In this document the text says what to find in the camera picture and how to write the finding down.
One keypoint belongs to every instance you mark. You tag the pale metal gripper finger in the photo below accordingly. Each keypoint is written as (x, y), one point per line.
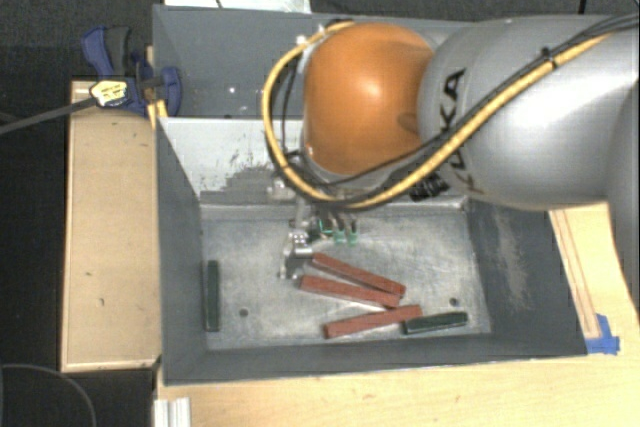
(288, 267)
(302, 253)

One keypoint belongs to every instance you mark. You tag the grey metal bin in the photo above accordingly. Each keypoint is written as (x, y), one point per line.
(260, 305)

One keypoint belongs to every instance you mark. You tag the red-brown flat block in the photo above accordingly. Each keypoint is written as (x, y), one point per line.
(372, 322)
(350, 291)
(360, 274)

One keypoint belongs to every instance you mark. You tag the dark green flat block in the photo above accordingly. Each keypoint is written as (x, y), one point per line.
(212, 296)
(435, 322)

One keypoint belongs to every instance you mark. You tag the pale wood board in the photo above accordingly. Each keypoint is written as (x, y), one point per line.
(110, 225)

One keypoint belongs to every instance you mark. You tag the black cylinder on white bracket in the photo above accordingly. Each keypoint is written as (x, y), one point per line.
(429, 189)

